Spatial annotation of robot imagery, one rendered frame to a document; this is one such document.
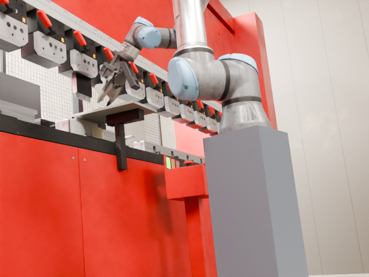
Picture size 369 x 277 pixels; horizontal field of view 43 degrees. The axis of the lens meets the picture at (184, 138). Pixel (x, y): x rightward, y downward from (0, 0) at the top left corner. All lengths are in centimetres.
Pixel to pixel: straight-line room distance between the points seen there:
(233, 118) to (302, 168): 376
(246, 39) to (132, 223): 257
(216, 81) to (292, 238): 47
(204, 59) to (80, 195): 60
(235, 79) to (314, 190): 372
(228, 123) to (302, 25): 409
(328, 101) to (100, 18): 330
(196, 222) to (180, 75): 81
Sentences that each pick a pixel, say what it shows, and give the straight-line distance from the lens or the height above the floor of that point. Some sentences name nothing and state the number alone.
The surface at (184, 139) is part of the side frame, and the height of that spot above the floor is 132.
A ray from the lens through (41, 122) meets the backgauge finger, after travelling 198.
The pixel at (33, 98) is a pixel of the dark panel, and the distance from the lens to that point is 248.
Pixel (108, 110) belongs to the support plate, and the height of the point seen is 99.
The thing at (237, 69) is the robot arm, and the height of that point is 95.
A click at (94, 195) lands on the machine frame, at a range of 162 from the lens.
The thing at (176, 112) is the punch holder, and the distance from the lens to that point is 260.
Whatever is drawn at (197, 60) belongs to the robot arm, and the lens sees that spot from 129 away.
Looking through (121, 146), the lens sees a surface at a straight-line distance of 176.
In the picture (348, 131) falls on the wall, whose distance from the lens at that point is 489.
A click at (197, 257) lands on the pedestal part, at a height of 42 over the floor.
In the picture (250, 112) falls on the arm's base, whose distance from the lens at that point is 131.
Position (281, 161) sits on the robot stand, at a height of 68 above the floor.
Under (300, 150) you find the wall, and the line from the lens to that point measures 505.
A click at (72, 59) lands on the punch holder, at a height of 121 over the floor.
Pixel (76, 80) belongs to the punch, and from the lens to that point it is 190.
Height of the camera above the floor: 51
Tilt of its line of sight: 12 degrees up
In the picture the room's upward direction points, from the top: 6 degrees counter-clockwise
